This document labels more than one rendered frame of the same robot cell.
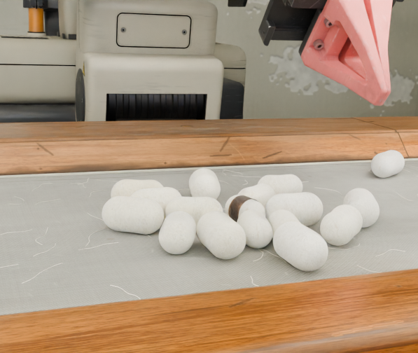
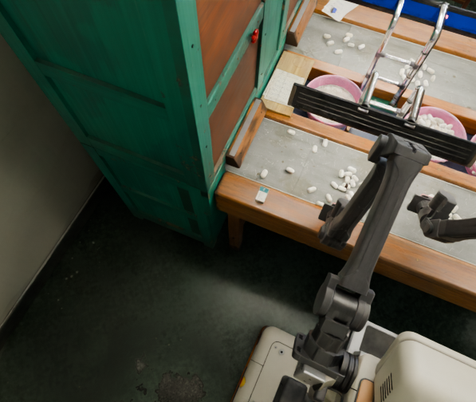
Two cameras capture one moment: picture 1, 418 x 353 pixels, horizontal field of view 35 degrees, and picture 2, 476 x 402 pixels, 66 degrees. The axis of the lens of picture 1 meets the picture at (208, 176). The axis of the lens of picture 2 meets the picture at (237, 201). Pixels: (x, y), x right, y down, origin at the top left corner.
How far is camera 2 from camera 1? 1.81 m
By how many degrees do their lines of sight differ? 93
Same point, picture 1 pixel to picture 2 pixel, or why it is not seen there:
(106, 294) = (468, 203)
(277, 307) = (464, 179)
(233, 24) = not seen: outside the picture
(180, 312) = (473, 183)
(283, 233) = not seen: hidden behind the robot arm
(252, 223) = not seen: hidden behind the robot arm
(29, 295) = not seen: outside the picture
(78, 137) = (450, 260)
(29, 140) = (462, 264)
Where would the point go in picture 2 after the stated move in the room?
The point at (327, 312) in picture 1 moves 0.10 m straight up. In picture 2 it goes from (460, 175) to (475, 163)
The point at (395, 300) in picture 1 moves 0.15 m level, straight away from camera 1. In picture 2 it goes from (452, 173) to (422, 190)
